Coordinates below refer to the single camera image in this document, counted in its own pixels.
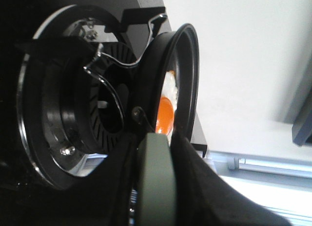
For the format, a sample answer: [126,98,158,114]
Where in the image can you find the black glass cooktop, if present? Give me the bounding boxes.
[0,0,208,226]

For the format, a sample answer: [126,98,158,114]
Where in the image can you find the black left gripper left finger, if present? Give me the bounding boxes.
[80,133,137,226]

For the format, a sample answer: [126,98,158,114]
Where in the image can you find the fried egg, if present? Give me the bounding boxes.
[156,70,178,136]

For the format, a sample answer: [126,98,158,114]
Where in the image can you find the wire pan support ring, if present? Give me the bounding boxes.
[82,13,169,129]

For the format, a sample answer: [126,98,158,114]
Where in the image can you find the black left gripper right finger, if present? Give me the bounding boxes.
[171,131,290,226]

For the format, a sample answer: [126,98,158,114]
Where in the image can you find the black left gas burner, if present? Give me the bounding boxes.
[44,38,135,157]

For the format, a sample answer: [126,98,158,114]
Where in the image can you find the black frying pan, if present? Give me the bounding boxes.
[129,23,200,226]

